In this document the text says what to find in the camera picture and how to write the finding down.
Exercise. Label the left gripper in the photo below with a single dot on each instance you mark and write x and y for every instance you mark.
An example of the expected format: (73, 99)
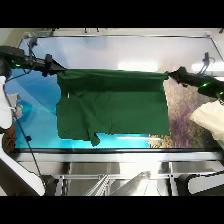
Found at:
(50, 66)

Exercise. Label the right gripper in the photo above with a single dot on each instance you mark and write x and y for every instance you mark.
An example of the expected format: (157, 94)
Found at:
(181, 76)

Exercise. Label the green T-shirt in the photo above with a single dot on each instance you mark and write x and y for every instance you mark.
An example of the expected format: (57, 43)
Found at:
(113, 106)

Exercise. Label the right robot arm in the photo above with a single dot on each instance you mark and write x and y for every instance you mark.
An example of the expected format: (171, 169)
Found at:
(208, 86)

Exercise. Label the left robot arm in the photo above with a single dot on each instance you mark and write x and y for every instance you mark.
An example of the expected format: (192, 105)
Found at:
(16, 56)

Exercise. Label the cream garment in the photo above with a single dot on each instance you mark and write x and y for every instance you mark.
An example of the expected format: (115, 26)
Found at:
(210, 118)

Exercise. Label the grey garment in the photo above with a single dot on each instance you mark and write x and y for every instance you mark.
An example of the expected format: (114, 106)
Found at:
(15, 106)

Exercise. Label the brown garment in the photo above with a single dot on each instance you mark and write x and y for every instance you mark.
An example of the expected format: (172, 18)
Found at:
(9, 139)

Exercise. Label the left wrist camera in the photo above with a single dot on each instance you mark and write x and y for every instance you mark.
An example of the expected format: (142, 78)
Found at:
(32, 43)

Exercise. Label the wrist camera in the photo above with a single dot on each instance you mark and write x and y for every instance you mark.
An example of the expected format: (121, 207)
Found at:
(32, 43)
(206, 58)

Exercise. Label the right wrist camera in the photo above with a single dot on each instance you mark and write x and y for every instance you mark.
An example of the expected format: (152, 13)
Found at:
(206, 58)

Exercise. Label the silver frame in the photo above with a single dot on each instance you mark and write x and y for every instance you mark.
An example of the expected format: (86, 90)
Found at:
(100, 157)

